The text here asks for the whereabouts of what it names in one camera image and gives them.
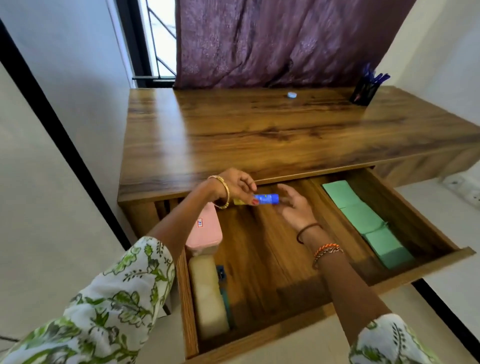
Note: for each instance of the person's left hand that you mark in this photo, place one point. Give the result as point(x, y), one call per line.
point(238, 183)

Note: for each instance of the person's right hand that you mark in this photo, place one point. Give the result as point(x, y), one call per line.
point(300, 213)

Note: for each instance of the yellow and blue highlighter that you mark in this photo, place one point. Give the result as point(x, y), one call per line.
point(268, 198)

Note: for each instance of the teal paper sheet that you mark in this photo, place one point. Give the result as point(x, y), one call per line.
point(341, 193)

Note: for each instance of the clear container pink lid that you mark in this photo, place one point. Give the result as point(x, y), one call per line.
point(206, 228)

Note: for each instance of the green sticky notes pad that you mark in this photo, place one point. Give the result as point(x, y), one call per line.
point(362, 219)
point(388, 247)

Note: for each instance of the small blue eraser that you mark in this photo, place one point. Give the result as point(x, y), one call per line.
point(221, 272)

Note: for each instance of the small round blue tape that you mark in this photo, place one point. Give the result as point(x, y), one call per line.
point(291, 95)

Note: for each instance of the yellow pencil case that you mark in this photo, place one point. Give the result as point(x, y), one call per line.
point(208, 296)

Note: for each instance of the teal grey marker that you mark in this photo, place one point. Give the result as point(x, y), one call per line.
point(226, 303)

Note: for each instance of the black mesh pen holder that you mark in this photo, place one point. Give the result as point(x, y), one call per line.
point(363, 93)

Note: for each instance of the bunch of blue pens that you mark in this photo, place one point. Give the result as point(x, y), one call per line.
point(371, 77)

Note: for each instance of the person's right forearm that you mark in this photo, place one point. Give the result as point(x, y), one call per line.
point(348, 292)

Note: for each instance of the person's left forearm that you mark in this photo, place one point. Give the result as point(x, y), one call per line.
point(183, 225)

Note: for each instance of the wooden desk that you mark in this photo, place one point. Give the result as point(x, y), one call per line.
point(262, 131)

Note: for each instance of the gold bangle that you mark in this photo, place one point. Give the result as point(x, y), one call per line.
point(225, 187)

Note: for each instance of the purple patterned curtain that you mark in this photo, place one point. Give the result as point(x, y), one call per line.
point(281, 37)

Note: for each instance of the right floral white green sleeve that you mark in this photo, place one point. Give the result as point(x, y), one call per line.
point(390, 341)

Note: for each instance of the floral white green sleeve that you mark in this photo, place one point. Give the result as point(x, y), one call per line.
point(390, 341)
point(101, 311)

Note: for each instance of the white power strip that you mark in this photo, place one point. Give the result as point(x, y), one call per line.
point(463, 187)

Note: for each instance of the window grille bars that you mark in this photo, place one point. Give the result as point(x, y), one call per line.
point(161, 33)

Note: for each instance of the left floral white green sleeve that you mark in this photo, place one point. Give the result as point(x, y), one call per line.
point(101, 311)

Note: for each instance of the black window frame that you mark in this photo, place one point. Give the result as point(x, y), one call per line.
point(131, 37)

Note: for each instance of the black wall trim strip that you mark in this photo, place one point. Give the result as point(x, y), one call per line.
point(56, 131)

